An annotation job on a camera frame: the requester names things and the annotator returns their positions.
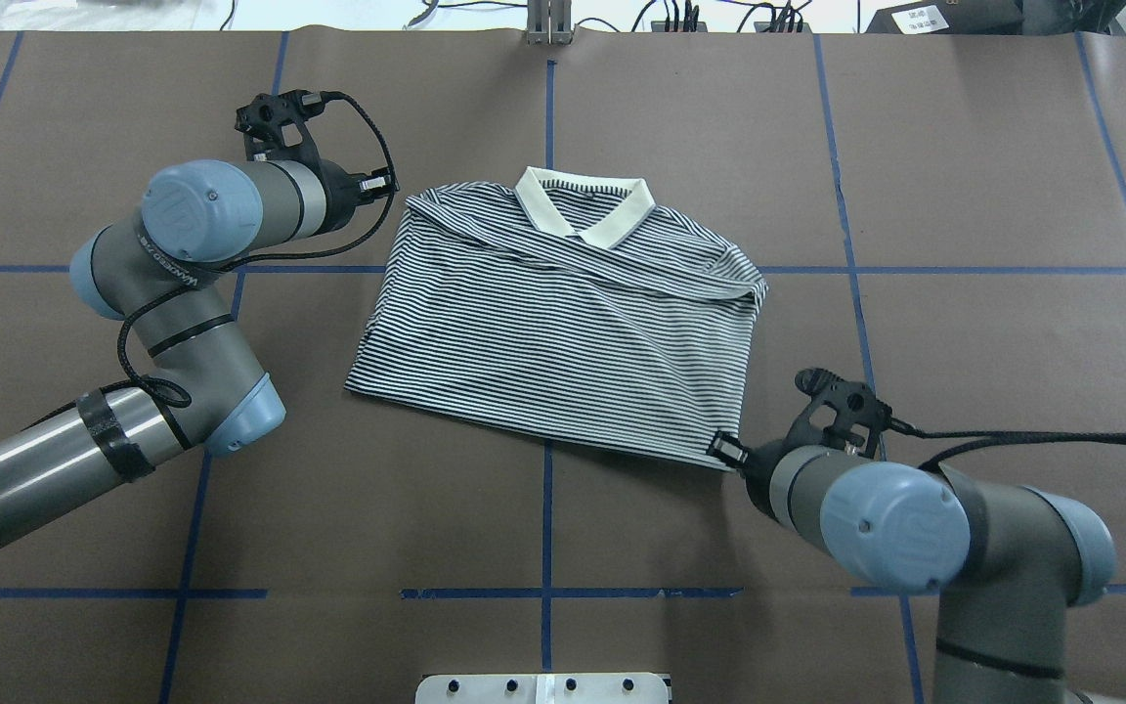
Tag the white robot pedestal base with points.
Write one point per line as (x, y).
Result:
(601, 687)

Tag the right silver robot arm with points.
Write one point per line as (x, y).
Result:
(1006, 562)

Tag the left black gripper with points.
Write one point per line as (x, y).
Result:
(338, 193)

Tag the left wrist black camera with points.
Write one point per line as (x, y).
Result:
(274, 127)

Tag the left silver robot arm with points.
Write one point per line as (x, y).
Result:
(189, 376)

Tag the wrist black camera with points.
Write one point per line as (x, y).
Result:
(841, 414)
(274, 127)

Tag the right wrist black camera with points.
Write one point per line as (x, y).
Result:
(841, 414)

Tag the blue white striped polo shirt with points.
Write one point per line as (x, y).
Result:
(568, 307)

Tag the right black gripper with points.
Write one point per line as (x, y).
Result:
(759, 467)

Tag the aluminium frame post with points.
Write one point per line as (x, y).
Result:
(549, 22)

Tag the black power strip box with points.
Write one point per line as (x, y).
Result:
(948, 17)

